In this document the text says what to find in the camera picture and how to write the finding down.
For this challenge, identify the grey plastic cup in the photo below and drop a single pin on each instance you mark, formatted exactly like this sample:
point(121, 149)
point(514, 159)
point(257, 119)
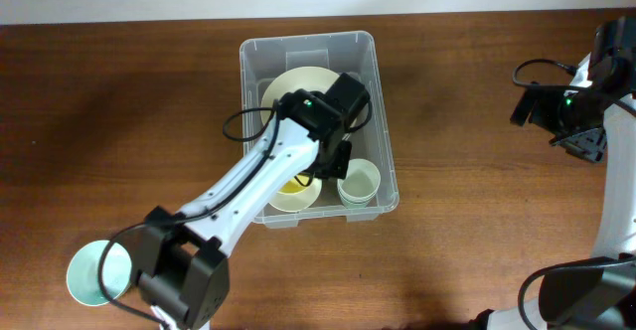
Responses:
point(354, 198)

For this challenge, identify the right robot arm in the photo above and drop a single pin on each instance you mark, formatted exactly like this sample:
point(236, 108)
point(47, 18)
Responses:
point(592, 118)

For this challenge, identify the mint green plastic cup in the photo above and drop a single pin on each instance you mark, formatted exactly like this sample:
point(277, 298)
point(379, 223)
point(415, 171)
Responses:
point(355, 204)

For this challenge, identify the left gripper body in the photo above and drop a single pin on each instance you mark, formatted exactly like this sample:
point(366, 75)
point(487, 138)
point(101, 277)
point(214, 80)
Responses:
point(337, 167)

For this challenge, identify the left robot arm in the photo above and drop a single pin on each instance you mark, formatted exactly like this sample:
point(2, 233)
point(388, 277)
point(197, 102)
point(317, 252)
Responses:
point(181, 264)

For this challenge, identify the yellow small bowl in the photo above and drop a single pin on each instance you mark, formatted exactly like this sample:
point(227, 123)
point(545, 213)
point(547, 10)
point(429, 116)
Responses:
point(296, 185)

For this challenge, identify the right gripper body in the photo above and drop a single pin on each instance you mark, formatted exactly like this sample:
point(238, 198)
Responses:
point(546, 110)

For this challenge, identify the cream plastic cup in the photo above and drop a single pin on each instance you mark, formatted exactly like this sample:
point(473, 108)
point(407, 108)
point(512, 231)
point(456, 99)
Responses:
point(361, 182)

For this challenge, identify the cream plate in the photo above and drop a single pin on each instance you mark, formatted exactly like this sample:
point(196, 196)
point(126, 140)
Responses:
point(307, 78)

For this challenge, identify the clear plastic storage bin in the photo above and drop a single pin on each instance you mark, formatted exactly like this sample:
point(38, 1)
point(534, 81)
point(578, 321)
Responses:
point(262, 60)

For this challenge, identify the mint green small bowl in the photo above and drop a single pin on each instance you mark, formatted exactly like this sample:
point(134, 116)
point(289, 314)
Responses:
point(81, 278)

